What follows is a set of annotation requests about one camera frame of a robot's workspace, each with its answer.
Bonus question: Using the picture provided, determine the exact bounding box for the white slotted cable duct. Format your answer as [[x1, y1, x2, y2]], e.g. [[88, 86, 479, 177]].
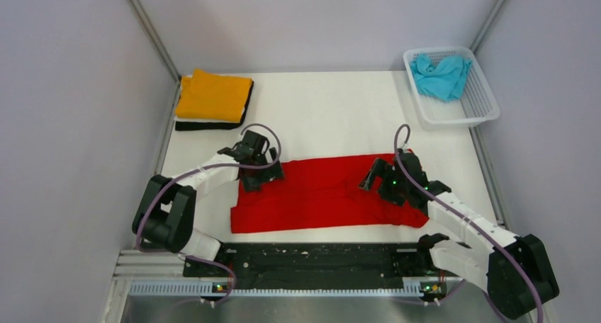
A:
[[128, 280, 443, 299]]

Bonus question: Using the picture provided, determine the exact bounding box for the teal t shirt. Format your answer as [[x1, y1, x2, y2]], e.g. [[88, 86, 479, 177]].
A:
[[410, 54, 473, 102]]

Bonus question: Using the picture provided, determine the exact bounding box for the red t shirt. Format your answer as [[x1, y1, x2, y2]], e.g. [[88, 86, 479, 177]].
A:
[[230, 153, 428, 234]]

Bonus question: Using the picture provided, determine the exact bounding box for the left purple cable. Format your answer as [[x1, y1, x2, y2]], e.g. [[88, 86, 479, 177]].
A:
[[134, 123, 283, 296]]

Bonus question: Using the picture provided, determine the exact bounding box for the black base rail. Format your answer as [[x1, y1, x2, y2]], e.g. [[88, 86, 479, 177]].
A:
[[183, 243, 453, 290]]

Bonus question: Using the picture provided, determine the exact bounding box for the white plastic basket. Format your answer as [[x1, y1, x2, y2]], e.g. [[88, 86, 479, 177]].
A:
[[403, 47, 500, 130]]

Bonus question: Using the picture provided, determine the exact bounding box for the aluminium frame profile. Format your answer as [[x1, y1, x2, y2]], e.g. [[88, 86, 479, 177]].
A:
[[113, 250, 184, 278]]

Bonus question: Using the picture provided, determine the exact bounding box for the folded black t shirt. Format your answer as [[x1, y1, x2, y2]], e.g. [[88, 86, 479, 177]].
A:
[[174, 81, 254, 132]]

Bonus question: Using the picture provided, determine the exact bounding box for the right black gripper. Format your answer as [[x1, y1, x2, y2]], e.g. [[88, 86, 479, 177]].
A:
[[359, 158, 410, 208]]

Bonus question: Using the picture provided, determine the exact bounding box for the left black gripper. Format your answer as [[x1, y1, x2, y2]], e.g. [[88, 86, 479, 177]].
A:
[[241, 147, 283, 192]]

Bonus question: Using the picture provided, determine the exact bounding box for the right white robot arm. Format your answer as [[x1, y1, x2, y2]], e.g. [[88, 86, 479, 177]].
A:
[[359, 149, 560, 319]]

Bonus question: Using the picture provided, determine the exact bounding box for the purple cable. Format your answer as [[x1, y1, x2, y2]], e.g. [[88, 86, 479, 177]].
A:
[[134, 123, 283, 296], [393, 123, 546, 323]]

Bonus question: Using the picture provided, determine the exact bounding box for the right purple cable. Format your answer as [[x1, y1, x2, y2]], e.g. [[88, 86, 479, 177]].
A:
[[393, 123, 546, 323]]

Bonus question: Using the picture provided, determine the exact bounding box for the folded orange t shirt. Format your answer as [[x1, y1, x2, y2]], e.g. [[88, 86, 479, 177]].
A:
[[174, 67, 253, 124]]

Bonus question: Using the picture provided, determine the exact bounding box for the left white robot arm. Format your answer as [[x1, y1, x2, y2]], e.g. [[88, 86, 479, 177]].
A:
[[132, 129, 283, 276]]

